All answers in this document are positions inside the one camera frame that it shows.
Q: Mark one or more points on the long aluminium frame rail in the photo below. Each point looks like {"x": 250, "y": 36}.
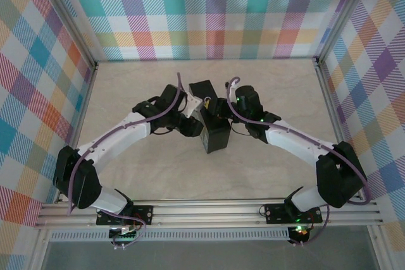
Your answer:
{"x": 205, "y": 213}

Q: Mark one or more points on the aluminium side rail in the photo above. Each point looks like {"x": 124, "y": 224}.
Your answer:
{"x": 79, "y": 124}
{"x": 333, "y": 108}

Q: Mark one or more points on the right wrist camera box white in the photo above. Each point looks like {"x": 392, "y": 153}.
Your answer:
{"x": 231, "y": 86}

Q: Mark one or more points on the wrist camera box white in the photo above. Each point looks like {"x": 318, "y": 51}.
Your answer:
{"x": 193, "y": 104}
{"x": 231, "y": 86}

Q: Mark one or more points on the aluminium frame leg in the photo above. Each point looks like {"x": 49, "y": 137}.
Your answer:
{"x": 39, "y": 251}
{"x": 378, "y": 251}

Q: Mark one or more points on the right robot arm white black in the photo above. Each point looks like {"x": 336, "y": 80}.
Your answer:
{"x": 294, "y": 143}

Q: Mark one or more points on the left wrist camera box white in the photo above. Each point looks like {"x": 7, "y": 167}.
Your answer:
{"x": 193, "y": 104}

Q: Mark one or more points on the starry night tin box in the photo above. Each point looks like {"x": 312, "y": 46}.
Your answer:
{"x": 218, "y": 137}

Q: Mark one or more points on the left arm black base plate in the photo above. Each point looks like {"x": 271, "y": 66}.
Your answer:
{"x": 145, "y": 213}

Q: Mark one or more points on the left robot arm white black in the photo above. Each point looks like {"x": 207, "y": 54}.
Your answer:
{"x": 120, "y": 137}

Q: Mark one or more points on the aluminium frame post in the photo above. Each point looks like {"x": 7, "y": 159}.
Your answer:
{"x": 64, "y": 14}
{"x": 345, "y": 14}

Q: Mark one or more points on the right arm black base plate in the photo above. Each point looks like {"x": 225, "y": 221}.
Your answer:
{"x": 275, "y": 213}

